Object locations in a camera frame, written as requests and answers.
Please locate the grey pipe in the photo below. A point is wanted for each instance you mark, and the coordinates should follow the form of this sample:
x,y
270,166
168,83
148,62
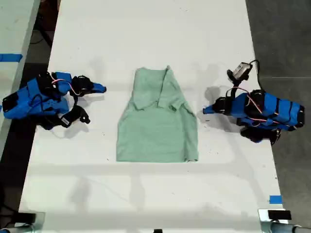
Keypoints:
x,y
291,228

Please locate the small blue tape piece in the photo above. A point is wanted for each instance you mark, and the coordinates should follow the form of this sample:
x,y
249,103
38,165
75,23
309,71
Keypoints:
x,y
275,199

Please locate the white side table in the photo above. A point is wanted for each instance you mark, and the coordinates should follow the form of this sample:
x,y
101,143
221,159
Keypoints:
x,y
14,29

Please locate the black camera box white label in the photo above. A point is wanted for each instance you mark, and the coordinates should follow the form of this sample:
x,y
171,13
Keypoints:
x,y
73,116

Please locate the grey camera box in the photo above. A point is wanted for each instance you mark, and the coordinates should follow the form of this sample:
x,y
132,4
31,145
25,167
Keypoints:
x,y
241,70

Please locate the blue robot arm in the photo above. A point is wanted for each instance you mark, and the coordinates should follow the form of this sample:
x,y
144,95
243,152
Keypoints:
x,y
24,102
279,109

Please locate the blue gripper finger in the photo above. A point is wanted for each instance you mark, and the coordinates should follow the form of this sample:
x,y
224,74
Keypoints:
x,y
212,111
98,90
212,107
98,85

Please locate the small black box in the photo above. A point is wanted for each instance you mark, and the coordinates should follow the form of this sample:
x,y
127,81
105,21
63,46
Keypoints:
x,y
279,215
26,217

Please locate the pale green T-shirt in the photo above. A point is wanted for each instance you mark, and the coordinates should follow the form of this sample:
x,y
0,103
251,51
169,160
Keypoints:
x,y
158,131

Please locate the long blue tape strip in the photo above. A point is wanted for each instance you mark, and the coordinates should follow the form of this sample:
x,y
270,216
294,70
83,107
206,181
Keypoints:
x,y
11,57

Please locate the silver metal bracket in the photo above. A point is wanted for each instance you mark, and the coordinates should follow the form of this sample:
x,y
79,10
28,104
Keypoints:
x,y
263,219

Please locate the short black camera stalk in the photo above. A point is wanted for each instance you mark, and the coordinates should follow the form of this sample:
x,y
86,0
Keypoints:
x,y
233,88
75,100

